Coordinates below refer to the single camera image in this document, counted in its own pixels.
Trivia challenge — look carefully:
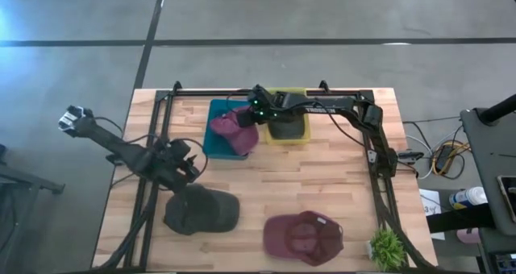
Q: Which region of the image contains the yellow cable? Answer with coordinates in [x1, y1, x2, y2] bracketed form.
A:
[431, 141, 472, 176]

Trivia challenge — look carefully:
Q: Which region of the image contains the black camera cable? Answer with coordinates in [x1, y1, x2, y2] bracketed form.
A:
[173, 138, 210, 175]
[313, 99, 368, 149]

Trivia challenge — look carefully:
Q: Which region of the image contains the pink object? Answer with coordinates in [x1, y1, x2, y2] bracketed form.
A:
[456, 226, 482, 246]

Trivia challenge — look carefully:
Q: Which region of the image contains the maroon corduroy cap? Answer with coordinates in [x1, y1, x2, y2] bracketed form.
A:
[263, 210, 345, 268]
[209, 106, 260, 158]

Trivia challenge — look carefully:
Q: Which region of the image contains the black rig frame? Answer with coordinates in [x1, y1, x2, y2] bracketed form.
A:
[91, 80, 440, 272]

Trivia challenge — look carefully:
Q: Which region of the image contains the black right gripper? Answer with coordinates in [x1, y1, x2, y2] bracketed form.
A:
[237, 84, 285, 129]

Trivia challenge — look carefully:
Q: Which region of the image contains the black pole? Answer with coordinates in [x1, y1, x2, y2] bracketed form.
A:
[478, 93, 516, 126]

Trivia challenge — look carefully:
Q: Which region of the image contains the dark grey cart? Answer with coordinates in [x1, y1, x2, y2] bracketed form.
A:
[460, 106, 516, 274]

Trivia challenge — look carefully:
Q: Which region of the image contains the small green potted plant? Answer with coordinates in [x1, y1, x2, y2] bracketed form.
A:
[368, 226, 408, 272]

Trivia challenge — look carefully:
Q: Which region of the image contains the black right camera cable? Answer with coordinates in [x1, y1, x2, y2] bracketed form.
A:
[313, 99, 368, 149]

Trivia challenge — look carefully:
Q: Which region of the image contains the white paper sheet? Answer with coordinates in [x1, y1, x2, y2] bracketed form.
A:
[418, 188, 447, 242]

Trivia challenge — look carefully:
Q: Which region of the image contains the white cable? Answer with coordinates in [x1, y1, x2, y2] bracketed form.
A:
[404, 134, 435, 181]

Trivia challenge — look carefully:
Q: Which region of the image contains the dark grey cap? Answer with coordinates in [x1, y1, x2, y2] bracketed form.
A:
[267, 112, 306, 141]
[163, 182, 241, 237]

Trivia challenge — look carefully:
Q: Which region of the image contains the yellow plastic bin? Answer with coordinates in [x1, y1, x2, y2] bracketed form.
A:
[263, 87, 312, 147]

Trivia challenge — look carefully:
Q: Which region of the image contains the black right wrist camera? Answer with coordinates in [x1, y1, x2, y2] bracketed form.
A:
[270, 90, 293, 111]

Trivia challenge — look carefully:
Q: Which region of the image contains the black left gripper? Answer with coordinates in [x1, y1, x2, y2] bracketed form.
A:
[155, 152, 202, 194]

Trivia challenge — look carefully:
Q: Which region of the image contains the black power adapter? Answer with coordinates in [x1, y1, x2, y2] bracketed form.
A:
[436, 144, 457, 171]

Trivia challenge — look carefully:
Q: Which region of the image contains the black tablet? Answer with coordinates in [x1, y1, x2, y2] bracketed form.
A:
[496, 174, 516, 224]

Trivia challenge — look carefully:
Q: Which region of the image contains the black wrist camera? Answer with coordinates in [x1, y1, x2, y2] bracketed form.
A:
[171, 139, 193, 160]
[270, 90, 293, 111]

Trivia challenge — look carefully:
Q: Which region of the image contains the white wipes canister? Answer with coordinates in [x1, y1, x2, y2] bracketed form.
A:
[448, 185, 489, 211]

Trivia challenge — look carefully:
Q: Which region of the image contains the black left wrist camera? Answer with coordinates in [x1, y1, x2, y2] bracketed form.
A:
[171, 139, 193, 160]

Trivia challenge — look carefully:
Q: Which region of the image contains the black left camera cable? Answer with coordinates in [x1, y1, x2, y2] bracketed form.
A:
[173, 138, 210, 175]

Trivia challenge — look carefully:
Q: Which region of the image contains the blue plastic bin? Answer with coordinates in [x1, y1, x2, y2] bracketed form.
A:
[202, 98, 260, 161]

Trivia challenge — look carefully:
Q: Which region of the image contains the black metal floor stand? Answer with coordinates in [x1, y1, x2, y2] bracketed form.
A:
[0, 143, 66, 274]

